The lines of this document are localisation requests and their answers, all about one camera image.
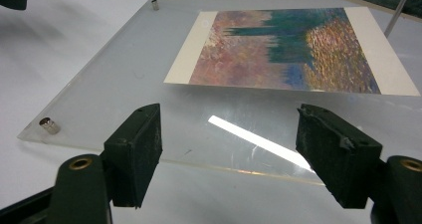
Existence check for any painting print card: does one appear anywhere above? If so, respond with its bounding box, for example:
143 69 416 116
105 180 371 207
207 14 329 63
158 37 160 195
163 7 422 97

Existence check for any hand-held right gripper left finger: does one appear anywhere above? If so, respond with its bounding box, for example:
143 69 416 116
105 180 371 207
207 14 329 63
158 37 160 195
104 103 163 209

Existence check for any thin metal frame leg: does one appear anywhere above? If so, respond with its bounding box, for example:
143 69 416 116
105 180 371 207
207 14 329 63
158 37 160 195
383 0 416 38

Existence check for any clear acrylic frame panel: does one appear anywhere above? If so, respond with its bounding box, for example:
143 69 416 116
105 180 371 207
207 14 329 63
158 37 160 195
17 0 422 187

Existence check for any white table sheet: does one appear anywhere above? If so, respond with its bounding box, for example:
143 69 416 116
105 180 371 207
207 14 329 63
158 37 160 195
0 0 422 224

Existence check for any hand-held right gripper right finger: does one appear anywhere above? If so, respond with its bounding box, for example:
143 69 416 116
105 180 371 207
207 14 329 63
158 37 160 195
296 104 383 209

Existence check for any clear acrylic panel with legs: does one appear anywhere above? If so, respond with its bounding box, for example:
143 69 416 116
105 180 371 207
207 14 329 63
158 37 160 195
292 0 422 19

